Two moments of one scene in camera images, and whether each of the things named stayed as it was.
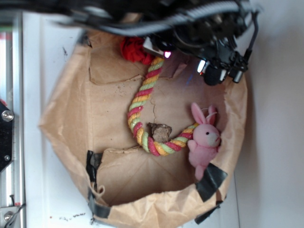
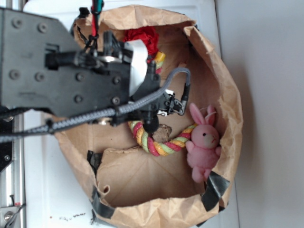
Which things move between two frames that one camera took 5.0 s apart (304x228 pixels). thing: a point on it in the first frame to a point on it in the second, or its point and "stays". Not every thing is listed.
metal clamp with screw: [6, 213] stays
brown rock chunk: [160, 132] stays
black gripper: [221, 44] to [116, 81]
